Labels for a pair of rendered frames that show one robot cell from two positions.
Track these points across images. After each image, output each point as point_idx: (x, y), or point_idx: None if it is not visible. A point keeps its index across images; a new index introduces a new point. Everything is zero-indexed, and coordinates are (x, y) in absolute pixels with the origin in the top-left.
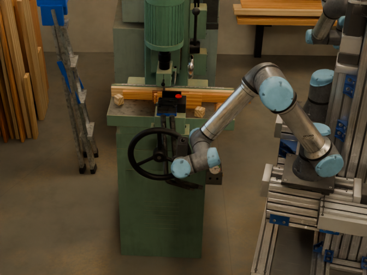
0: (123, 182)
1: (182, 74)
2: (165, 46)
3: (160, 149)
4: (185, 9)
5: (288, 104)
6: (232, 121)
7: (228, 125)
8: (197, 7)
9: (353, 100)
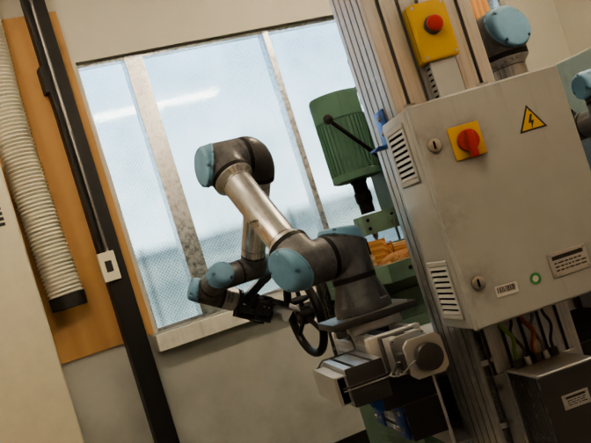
0: None
1: None
2: (335, 177)
3: (301, 306)
4: None
5: (207, 174)
6: (386, 268)
7: (385, 275)
8: (326, 114)
9: (385, 178)
